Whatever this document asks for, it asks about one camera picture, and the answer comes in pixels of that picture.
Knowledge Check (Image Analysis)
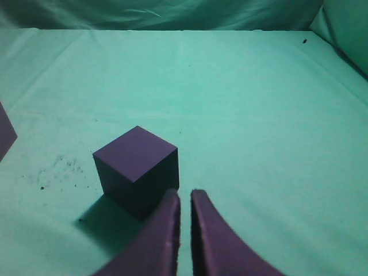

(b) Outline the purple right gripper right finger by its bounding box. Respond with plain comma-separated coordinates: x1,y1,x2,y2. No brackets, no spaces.
191,189,283,275

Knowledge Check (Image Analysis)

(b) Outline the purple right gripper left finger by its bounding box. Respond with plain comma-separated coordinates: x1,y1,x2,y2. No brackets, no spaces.
94,189,181,275

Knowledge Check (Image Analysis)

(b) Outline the purple cube block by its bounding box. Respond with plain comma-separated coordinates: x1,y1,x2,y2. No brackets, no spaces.
93,126,179,220

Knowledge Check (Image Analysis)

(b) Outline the dark purple groove box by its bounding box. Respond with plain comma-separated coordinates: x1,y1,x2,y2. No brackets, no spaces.
0,103,17,160

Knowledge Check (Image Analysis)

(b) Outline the green cloth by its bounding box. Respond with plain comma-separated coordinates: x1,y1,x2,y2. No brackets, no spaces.
1,1,367,275

